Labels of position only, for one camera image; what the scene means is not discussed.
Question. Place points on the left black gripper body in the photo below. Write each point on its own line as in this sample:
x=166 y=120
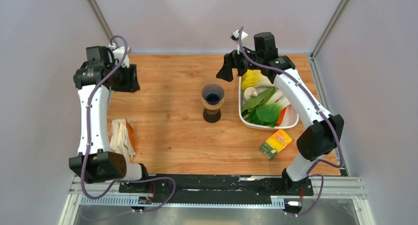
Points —
x=124 y=79

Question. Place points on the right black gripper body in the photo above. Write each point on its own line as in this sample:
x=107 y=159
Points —
x=248 y=59

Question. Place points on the blue glass cone dripper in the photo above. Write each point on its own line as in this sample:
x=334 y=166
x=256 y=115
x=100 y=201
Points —
x=212 y=93

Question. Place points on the brown glass coffee carafe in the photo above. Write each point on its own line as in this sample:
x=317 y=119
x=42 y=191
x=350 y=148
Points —
x=211 y=116

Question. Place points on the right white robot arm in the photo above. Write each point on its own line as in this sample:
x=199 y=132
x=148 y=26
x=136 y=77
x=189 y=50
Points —
x=323 y=130

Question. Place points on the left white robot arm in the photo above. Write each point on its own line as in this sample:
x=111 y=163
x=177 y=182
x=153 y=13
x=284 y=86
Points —
x=106 y=70

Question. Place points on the white paper coffee filters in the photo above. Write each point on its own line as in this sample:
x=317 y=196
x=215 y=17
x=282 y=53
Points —
x=119 y=142

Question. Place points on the yellow napa cabbage toy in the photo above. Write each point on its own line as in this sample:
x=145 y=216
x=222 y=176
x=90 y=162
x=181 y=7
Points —
x=254 y=78

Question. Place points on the white mushroom toy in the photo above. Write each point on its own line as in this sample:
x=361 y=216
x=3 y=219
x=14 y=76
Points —
x=250 y=92

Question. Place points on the green bok choy toy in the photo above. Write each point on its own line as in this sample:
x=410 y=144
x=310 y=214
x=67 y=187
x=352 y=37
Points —
x=265 y=114
x=265 y=97

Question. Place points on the orange carrot toy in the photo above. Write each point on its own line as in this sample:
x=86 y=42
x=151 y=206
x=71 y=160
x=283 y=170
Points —
x=281 y=117

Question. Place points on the white rectangular tray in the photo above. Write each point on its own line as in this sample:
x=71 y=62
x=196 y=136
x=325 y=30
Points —
x=290 y=120

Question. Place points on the yellow green juice box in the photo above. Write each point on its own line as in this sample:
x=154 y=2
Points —
x=275 y=144

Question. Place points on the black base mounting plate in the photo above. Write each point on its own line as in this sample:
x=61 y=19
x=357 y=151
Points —
x=217 y=189

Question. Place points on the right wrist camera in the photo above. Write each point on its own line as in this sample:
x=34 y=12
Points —
x=236 y=37

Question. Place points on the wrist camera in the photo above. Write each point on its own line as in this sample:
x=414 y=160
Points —
x=118 y=53
x=236 y=37

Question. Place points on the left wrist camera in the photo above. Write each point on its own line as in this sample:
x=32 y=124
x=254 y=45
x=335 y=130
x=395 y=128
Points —
x=118 y=53

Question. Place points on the aluminium frame rail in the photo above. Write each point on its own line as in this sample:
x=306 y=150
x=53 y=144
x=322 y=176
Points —
x=336 y=201

